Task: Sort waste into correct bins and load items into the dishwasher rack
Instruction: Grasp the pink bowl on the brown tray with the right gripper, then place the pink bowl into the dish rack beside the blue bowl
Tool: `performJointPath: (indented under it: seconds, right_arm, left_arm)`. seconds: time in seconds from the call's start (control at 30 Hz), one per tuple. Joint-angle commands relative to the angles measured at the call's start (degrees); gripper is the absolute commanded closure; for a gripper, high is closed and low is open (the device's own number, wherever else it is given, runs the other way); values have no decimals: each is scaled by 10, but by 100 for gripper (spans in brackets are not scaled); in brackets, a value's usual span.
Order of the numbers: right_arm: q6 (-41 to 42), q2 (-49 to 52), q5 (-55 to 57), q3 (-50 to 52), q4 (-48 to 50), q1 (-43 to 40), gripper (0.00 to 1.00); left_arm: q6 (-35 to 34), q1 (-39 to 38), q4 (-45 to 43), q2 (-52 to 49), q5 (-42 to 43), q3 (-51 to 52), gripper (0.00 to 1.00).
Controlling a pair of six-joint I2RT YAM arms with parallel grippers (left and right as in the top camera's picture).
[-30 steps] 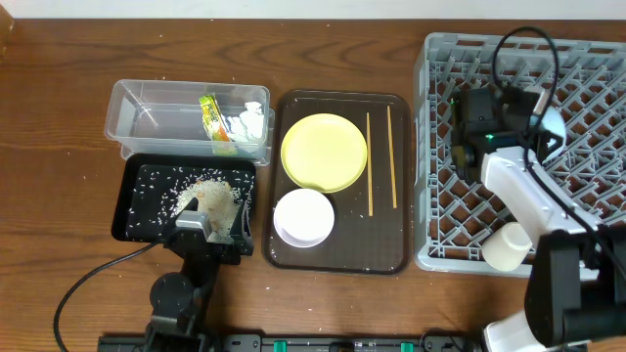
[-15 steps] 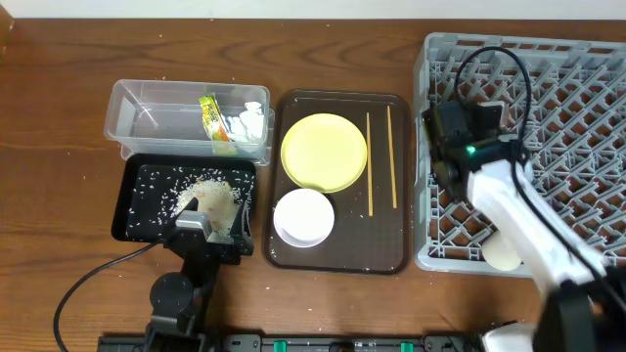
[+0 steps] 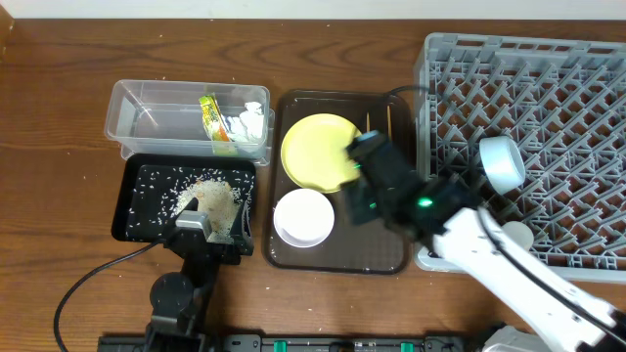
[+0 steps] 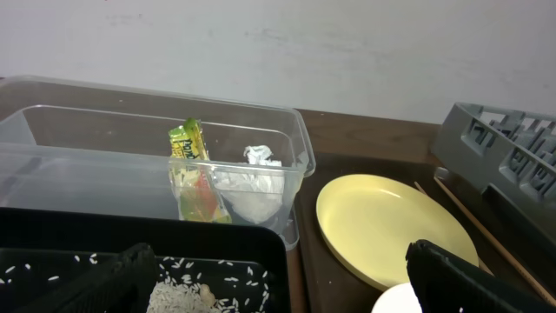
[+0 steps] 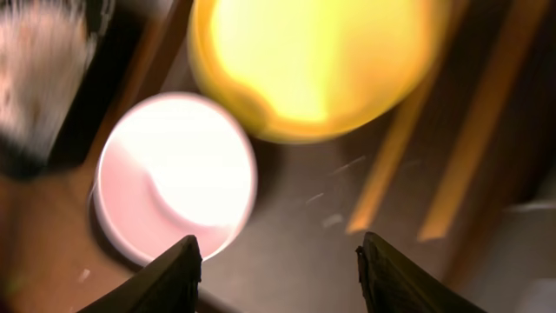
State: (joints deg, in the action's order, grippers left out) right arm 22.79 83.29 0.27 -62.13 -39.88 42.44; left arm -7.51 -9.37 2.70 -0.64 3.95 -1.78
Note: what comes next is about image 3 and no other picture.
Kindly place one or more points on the light blue bowl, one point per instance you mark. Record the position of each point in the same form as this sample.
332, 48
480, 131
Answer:
502, 163

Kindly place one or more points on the white tissue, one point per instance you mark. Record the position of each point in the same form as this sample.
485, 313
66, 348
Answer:
247, 127

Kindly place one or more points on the small white cup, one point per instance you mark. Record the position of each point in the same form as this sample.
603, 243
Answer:
519, 233

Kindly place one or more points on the grey dishwasher rack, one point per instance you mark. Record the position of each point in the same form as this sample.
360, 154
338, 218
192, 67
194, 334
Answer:
563, 104

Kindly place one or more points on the black plastic tray bin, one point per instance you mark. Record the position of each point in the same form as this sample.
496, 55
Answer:
135, 162

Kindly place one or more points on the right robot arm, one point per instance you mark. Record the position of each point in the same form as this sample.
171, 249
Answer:
444, 217

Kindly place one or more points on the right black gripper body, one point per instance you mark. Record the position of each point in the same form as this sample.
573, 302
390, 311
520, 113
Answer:
364, 206

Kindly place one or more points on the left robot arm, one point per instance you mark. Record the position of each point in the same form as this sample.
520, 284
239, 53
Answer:
180, 299

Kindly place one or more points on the yellow round plate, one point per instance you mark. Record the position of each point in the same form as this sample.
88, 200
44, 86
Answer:
313, 152

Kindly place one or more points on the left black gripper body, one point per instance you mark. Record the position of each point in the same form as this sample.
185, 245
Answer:
218, 259

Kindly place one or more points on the green orange snack wrapper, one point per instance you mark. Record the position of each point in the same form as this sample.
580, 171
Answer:
212, 120

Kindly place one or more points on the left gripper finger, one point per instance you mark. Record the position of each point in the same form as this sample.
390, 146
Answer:
241, 232
170, 228

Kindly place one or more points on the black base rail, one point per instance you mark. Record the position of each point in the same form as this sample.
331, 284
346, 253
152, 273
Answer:
256, 343

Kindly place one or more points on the clear plastic waste bin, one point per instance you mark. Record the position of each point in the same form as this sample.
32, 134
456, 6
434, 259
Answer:
164, 117

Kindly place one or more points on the white bowl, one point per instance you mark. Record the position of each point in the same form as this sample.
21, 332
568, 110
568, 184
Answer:
303, 218

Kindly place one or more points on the pile of rice waste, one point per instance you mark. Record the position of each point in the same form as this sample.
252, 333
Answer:
161, 192

